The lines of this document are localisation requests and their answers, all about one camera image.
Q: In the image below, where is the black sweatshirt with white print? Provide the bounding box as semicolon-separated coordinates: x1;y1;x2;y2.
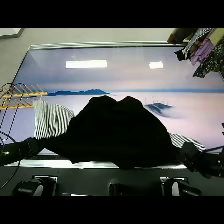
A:
43;94;183;170

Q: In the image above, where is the black white striped shirt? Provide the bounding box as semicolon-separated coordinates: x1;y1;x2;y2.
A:
33;98;207;152

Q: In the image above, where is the brown garment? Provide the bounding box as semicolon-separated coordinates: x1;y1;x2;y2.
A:
167;28;199;45

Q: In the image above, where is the purple garment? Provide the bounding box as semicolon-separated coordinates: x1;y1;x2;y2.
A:
190;37;215;67

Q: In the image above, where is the dark dotted garment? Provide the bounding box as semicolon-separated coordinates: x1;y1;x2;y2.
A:
192;35;224;81

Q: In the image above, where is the silver frame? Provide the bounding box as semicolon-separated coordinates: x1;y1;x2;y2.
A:
0;158;224;197

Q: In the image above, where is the black cable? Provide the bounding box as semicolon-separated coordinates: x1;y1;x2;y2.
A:
0;130;22;190

